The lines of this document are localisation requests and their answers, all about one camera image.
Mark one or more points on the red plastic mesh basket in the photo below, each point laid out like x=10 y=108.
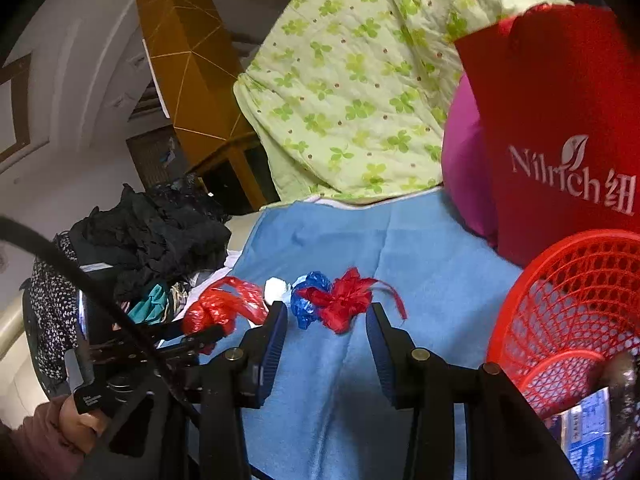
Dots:
x=565 y=300

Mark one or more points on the green clover print quilt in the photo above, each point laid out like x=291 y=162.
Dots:
x=350 y=85

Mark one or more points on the packet with red ribbon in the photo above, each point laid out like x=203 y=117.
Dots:
x=345 y=302

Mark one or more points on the wooden cabinet with glass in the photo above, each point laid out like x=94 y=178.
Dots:
x=225 y=175

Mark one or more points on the blue plastic bag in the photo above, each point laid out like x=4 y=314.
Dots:
x=305 y=305

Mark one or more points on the red bag with white print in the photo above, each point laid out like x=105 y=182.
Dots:
x=550 y=110

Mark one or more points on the person's left hand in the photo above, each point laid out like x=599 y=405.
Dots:
x=82 y=419

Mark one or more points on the teal cloth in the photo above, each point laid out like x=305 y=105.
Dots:
x=150 y=305

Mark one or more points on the orange wooden cabinet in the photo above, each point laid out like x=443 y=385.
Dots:
x=190 y=50

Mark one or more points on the person's left forearm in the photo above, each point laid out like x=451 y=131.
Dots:
x=35 y=445

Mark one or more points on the black floral print cloth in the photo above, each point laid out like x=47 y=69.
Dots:
x=50 y=310

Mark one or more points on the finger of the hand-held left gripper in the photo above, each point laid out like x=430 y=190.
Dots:
x=187 y=356
x=195 y=335

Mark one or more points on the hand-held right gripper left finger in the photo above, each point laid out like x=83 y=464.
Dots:
x=272 y=347

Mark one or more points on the blue blanket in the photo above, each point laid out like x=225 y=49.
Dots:
x=325 y=390

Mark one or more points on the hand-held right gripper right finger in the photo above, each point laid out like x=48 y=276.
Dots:
x=381 y=357

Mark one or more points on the magenta pillow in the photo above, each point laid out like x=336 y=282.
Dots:
x=465 y=170

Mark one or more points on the pile of black clothes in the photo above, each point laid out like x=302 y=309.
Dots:
x=150 y=240

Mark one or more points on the blue printed packet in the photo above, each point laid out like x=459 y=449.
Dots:
x=580 y=430

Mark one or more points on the red plastic bag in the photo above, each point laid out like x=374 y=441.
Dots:
x=215 y=310

